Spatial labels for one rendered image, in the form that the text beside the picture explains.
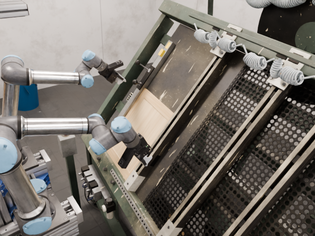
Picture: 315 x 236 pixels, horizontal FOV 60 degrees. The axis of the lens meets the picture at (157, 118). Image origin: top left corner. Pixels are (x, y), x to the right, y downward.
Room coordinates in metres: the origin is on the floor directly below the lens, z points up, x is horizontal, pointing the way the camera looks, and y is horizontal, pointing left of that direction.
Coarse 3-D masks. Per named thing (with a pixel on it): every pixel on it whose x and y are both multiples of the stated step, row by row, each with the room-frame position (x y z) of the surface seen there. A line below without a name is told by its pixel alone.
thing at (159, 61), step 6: (168, 48) 1.91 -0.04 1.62; (168, 54) 1.91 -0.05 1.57; (156, 60) 1.90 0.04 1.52; (162, 60) 1.88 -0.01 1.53; (156, 66) 1.86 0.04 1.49; (156, 72) 1.86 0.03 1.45; (150, 78) 1.83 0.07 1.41; (144, 84) 1.81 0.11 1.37; (138, 90) 1.79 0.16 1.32; (132, 96) 1.79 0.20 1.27; (138, 96) 1.78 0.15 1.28; (132, 102) 1.75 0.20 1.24; (126, 108) 1.74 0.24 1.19; (120, 114) 1.73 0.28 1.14; (126, 114) 1.72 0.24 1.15
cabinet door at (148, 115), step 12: (144, 96) 1.74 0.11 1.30; (132, 108) 1.73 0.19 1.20; (144, 108) 1.66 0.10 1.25; (156, 108) 1.60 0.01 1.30; (132, 120) 1.65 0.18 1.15; (144, 120) 1.58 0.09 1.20; (156, 120) 1.52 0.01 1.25; (168, 120) 1.46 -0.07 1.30; (144, 132) 1.51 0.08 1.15; (156, 132) 1.45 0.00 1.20; (120, 144) 1.55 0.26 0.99; (120, 156) 1.47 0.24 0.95; (120, 168) 1.39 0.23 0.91; (132, 168) 1.34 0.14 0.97
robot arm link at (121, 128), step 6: (114, 120) 0.94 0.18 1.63; (120, 120) 0.93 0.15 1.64; (126, 120) 0.93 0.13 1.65; (114, 126) 0.91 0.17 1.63; (120, 126) 0.90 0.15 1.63; (126, 126) 0.91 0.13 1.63; (132, 126) 0.96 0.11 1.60; (114, 132) 0.90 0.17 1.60; (120, 132) 0.90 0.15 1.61; (126, 132) 0.91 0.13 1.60; (132, 132) 0.93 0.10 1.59; (120, 138) 0.90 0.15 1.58; (126, 138) 0.91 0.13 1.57; (132, 138) 0.93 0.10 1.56
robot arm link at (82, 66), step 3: (81, 63) 1.59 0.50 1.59; (84, 63) 1.59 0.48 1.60; (78, 66) 1.59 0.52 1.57; (81, 66) 1.58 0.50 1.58; (84, 66) 1.58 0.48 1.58; (87, 66) 1.58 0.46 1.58; (75, 69) 1.58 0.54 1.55; (78, 69) 1.56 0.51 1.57; (81, 69) 1.54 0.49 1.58; (84, 69) 1.54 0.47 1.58; (87, 69) 1.56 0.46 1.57; (90, 69) 1.60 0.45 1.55; (78, 72) 1.53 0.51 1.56
